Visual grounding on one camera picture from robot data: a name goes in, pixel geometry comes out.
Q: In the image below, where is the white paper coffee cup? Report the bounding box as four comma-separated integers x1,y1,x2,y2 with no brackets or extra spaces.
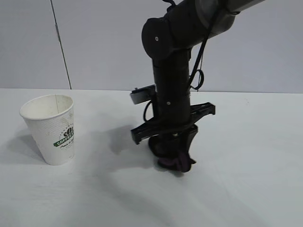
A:
19,94,75,166

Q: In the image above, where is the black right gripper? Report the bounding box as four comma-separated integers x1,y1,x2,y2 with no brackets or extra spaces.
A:
131,93,216,164

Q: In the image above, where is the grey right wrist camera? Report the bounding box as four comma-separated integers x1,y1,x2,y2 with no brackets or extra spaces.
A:
129,85,157,105

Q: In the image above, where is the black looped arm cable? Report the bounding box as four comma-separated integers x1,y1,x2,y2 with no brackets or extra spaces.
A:
188,7,221,91

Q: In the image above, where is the black camera cable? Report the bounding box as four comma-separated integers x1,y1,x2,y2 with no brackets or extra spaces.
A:
142,100,155,122

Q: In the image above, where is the black purple cloth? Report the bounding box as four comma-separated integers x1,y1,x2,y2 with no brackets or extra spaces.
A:
149,139,197,173

